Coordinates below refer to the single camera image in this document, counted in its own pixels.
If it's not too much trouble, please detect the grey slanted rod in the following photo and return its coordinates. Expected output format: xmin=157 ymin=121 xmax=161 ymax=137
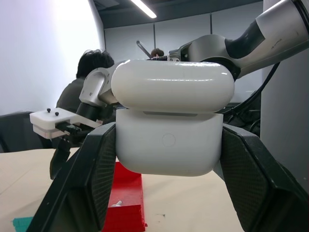
xmin=136 ymin=40 xmax=153 ymax=59

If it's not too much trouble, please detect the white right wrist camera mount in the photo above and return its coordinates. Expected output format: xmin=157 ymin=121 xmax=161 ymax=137
xmin=29 ymin=108 xmax=102 ymax=140

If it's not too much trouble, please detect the seated person with dark hair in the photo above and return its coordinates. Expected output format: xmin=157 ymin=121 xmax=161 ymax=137
xmin=56 ymin=48 xmax=116 ymax=123

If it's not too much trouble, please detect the white earbud charging case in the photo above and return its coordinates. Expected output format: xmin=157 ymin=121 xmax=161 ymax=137
xmin=111 ymin=59 xmax=236 ymax=177

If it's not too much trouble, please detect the red plastic tray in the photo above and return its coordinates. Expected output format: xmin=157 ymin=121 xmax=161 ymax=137
xmin=102 ymin=161 xmax=148 ymax=232

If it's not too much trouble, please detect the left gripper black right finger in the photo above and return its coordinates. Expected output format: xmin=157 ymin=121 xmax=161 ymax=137
xmin=220 ymin=123 xmax=309 ymax=232

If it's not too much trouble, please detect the black office chair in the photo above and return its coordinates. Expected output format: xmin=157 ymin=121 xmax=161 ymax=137
xmin=0 ymin=111 xmax=53 ymax=153

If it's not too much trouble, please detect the teal plastic tray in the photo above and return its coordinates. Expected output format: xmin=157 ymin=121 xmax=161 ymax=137
xmin=11 ymin=216 xmax=34 ymax=232

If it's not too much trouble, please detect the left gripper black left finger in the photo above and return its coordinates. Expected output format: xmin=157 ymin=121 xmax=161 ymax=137
xmin=26 ymin=122 xmax=117 ymax=232

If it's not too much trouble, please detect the long ceiling light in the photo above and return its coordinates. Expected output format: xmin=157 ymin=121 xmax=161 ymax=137
xmin=130 ymin=0 xmax=157 ymax=19

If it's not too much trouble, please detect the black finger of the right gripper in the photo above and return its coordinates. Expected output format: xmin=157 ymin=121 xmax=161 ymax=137
xmin=49 ymin=141 xmax=71 ymax=180

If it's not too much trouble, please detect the silver robot torso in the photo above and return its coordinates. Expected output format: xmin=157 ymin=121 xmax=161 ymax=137
xmin=259 ymin=58 xmax=309 ymax=187

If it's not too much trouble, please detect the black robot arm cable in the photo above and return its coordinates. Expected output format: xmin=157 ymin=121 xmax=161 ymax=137
xmin=218 ymin=61 xmax=282 ymax=121

